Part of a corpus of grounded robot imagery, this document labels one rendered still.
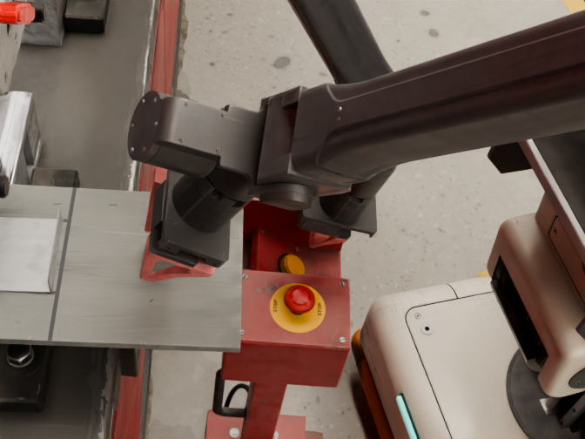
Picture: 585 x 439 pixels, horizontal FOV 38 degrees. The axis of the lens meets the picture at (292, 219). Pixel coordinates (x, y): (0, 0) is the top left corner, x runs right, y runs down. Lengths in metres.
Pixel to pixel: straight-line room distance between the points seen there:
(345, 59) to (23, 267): 0.38
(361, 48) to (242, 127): 0.25
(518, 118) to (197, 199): 0.35
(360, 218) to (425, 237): 1.10
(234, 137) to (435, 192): 1.64
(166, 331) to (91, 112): 0.42
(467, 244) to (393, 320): 0.55
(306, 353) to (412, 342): 0.62
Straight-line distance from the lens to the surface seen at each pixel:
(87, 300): 0.86
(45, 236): 0.90
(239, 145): 0.67
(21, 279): 0.87
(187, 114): 0.65
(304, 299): 1.08
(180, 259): 0.76
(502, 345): 1.75
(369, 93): 0.56
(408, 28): 2.69
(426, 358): 1.69
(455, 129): 0.50
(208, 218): 0.75
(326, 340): 1.09
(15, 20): 0.76
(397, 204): 2.23
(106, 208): 0.91
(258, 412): 1.47
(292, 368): 1.14
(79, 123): 1.16
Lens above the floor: 1.74
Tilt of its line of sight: 54 degrees down
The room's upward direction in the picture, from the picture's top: 11 degrees clockwise
